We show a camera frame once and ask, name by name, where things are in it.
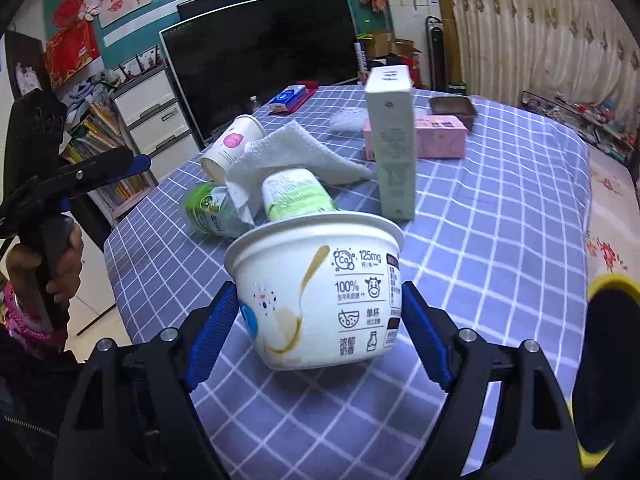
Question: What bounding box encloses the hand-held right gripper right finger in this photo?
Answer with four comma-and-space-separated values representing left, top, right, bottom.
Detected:
400, 281, 583, 480

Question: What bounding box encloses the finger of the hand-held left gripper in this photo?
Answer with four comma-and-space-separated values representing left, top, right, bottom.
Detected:
25, 146, 152, 202

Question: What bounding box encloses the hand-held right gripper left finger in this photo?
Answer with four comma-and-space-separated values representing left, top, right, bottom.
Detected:
52, 280, 241, 480

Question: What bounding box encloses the white yogurt cup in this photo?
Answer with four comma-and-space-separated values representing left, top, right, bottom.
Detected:
224, 211, 406, 372

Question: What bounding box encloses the paper cup with pink leaf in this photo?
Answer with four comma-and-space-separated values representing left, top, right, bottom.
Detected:
200, 114, 267, 182

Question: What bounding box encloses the yellow-rimmed trash bin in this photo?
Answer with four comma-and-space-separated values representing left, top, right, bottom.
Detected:
572, 274, 640, 468

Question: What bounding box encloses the person's left forearm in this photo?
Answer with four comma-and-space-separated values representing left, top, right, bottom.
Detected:
0, 280, 88, 461

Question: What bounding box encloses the person's left hand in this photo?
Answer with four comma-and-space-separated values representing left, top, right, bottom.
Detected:
5, 222, 85, 311

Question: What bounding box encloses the stack of books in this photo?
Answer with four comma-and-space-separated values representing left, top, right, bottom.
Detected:
65, 100, 152, 212

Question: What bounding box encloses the dark wooden cabinet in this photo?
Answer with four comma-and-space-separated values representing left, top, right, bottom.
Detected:
2, 30, 52, 106

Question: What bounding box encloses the red gift box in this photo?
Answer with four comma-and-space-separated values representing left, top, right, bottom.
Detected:
44, 22, 103, 88

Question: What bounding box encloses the white drawer cabinet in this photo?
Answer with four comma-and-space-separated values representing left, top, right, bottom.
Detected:
111, 67, 201, 183

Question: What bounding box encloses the small framed picture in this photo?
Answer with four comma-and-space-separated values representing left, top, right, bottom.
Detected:
137, 46, 166, 74
119, 57, 142, 84

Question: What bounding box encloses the green yogurt bottle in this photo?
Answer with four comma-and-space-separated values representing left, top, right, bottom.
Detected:
182, 181, 256, 238

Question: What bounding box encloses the blue checkered tablecloth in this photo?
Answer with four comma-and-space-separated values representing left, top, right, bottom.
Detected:
102, 84, 593, 480

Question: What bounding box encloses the white green-label yogurt bottle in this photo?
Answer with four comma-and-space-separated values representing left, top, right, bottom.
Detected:
261, 167, 341, 222

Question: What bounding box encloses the tall pale green carton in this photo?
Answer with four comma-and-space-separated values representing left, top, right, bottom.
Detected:
364, 66, 417, 221

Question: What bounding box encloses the white paper towel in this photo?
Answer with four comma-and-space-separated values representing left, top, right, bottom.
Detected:
226, 120, 373, 226

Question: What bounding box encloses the large black television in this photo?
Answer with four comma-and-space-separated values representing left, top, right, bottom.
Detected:
159, 0, 362, 148

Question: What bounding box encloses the pink box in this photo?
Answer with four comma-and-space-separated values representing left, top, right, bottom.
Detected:
362, 115, 469, 160

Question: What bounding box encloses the blue tissue pack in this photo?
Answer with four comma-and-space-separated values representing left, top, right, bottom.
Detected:
268, 85, 309, 113

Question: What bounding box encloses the floral floor mat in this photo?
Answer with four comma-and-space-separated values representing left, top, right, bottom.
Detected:
582, 145, 640, 282

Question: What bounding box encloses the clear plastic wrap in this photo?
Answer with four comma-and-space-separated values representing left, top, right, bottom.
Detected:
327, 107, 373, 133

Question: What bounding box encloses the brown tray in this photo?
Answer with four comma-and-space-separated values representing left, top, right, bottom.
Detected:
429, 96, 477, 125

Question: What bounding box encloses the row of small toys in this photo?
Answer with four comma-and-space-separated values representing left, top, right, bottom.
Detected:
520, 91, 637, 162

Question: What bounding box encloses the black tower heater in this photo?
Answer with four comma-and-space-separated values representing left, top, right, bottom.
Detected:
425, 16, 449, 94

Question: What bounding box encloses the cardboard box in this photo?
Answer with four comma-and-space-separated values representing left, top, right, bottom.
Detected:
362, 30, 423, 69

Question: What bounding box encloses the beige patterned curtain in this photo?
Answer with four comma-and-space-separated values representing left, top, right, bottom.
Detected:
432, 0, 640, 112

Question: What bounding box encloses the red round wall decoration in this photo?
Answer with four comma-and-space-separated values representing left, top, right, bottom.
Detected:
51, 0, 99, 29

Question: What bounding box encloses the wall poster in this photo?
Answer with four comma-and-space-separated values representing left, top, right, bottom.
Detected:
97, 0, 152, 28

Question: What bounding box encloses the pink beaded bracelet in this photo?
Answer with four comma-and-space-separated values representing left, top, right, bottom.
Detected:
1, 282, 67, 347

